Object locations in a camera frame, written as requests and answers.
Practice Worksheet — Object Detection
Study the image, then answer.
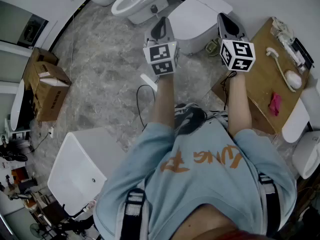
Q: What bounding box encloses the white smart toilet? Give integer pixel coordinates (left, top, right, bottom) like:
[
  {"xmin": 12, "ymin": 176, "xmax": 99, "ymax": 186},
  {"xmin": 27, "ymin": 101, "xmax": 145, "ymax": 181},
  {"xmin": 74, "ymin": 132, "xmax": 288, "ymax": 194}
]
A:
[{"xmin": 166, "ymin": 0, "xmax": 234, "ymax": 57}]

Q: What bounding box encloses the dark wall panel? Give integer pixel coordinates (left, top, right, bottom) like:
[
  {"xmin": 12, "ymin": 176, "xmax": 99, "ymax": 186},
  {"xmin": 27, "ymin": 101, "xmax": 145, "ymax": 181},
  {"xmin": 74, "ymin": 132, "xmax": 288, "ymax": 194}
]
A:
[{"xmin": 16, "ymin": 13, "xmax": 49, "ymax": 48}]

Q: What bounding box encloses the white oval object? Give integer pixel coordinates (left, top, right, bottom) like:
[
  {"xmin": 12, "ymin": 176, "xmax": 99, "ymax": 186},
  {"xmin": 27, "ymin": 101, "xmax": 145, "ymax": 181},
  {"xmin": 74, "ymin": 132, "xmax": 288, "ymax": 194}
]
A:
[{"xmin": 284, "ymin": 69, "xmax": 303, "ymax": 90}]

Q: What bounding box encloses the small cardboard box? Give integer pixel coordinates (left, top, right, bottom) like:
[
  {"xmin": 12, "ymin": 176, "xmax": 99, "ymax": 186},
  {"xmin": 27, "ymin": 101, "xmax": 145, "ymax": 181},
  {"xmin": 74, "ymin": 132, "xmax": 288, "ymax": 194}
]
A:
[{"xmin": 22, "ymin": 46, "xmax": 60, "ymax": 91}]

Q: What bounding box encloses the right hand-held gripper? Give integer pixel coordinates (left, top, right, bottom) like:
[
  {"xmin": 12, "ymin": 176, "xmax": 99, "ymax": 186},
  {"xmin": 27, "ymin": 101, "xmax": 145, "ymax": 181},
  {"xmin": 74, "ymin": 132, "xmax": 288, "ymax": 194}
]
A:
[{"xmin": 216, "ymin": 13, "xmax": 256, "ymax": 73}]

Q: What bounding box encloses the white toilet with seat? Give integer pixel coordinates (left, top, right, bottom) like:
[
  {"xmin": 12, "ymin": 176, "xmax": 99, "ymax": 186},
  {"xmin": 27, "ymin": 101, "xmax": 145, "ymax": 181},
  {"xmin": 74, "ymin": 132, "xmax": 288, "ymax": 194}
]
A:
[{"xmin": 111, "ymin": 0, "xmax": 170, "ymax": 25}]

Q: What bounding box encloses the large printed cardboard box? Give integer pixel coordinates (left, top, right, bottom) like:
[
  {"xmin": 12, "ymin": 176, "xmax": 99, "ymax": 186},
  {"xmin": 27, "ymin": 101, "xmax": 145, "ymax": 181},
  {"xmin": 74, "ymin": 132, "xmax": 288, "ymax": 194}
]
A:
[{"xmin": 210, "ymin": 16, "xmax": 311, "ymax": 135}]

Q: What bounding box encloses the white detached seat cover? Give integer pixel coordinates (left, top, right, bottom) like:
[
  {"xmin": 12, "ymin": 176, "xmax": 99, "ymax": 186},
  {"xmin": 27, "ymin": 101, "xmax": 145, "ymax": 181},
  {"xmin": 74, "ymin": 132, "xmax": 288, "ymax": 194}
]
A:
[{"xmin": 281, "ymin": 97, "xmax": 311, "ymax": 144}]

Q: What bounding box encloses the pink cloth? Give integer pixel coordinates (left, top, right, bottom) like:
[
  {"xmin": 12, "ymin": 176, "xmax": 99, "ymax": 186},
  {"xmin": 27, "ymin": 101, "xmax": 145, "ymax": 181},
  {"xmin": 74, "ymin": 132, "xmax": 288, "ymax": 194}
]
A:
[{"xmin": 268, "ymin": 91, "xmax": 283, "ymax": 117}]

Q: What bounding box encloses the white hose with sprayer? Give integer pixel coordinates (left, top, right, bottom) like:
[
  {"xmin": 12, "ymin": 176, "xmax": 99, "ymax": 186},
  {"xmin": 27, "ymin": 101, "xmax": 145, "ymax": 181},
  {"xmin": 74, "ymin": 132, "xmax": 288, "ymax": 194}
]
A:
[{"xmin": 265, "ymin": 47, "xmax": 297, "ymax": 93}]

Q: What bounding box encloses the black floor fan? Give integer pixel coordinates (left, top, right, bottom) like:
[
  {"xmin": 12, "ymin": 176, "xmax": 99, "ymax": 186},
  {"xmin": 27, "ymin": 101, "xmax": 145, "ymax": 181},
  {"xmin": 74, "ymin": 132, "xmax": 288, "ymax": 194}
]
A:
[{"xmin": 29, "ymin": 222, "xmax": 45, "ymax": 239}]

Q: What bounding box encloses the white rectangular basin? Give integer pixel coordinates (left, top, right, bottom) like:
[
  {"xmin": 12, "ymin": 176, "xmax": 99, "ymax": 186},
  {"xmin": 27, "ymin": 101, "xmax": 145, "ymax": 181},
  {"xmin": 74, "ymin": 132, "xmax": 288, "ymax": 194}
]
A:
[{"xmin": 46, "ymin": 127, "xmax": 127, "ymax": 217}]

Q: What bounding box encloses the person's right forearm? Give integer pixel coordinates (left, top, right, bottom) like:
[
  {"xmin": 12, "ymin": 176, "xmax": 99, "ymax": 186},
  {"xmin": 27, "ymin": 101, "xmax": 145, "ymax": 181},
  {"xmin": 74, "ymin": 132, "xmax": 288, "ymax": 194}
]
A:
[{"xmin": 227, "ymin": 71, "xmax": 253, "ymax": 138}]

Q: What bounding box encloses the black flat item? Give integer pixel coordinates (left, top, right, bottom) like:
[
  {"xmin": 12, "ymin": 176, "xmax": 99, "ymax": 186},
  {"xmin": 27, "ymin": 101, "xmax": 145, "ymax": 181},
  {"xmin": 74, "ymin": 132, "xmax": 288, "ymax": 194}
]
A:
[{"xmin": 291, "ymin": 37, "xmax": 315, "ymax": 69}]

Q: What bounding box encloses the white oval basin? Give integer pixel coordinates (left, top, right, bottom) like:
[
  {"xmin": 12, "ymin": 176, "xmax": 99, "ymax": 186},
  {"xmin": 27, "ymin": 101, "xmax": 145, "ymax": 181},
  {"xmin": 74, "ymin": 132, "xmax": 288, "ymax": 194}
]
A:
[{"xmin": 9, "ymin": 78, "xmax": 26, "ymax": 132}]

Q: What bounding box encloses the person's left forearm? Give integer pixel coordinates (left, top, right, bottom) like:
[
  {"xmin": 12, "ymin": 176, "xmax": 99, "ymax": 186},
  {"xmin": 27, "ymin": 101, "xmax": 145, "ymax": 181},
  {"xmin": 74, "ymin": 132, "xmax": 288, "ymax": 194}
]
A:
[{"xmin": 149, "ymin": 74, "xmax": 176, "ymax": 130}]

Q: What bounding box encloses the clear bag of parts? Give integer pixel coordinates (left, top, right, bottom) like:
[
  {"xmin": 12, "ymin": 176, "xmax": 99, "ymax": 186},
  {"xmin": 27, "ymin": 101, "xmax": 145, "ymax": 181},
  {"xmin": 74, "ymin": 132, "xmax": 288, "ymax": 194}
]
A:
[{"xmin": 270, "ymin": 16, "xmax": 308, "ymax": 73}]

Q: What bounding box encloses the black harness strap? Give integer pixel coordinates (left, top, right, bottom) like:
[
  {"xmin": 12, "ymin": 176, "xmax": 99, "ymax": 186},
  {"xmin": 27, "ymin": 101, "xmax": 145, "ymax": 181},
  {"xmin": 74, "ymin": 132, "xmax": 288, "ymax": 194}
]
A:
[
  {"xmin": 257, "ymin": 172, "xmax": 283, "ymax": 238},
  {"xmin": 121, "ymin": 187, "xmax": 151, "ymax": 240}
]

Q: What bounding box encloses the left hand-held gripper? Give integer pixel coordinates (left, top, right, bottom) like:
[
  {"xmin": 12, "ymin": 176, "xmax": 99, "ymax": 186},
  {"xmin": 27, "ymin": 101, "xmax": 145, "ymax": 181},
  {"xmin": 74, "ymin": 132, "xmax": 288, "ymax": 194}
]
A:
[{"xmin": 142, "ymin": 16, "xmax": 181, "ymax": 76}]

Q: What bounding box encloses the open cardboard box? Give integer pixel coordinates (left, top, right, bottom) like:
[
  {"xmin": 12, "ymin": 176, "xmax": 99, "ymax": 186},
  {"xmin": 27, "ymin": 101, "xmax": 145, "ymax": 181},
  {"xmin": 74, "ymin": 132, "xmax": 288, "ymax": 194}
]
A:
[{"xmin": 29, "ymin": 60, "xmax": 73, "ymax": 123}]

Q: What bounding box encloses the thin black cable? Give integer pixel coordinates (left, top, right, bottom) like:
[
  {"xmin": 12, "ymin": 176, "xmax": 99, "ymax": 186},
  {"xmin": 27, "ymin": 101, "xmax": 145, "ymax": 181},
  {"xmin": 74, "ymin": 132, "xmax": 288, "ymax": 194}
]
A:
[
  {"xmin": 135, "ymin": 83, "xmax": 157, "ymax": 133},
  {"xmin": 220, "ymin": 70, "xmax": 238, "ymax": 111}
]

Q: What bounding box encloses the light blue shirt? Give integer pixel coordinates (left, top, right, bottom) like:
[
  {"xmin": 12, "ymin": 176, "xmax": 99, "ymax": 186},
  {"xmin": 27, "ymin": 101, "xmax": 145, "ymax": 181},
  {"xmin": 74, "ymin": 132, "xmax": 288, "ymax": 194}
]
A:
[{"xmin": 92, "ymin": 120, "xmax": 299, "ymax": 240}]

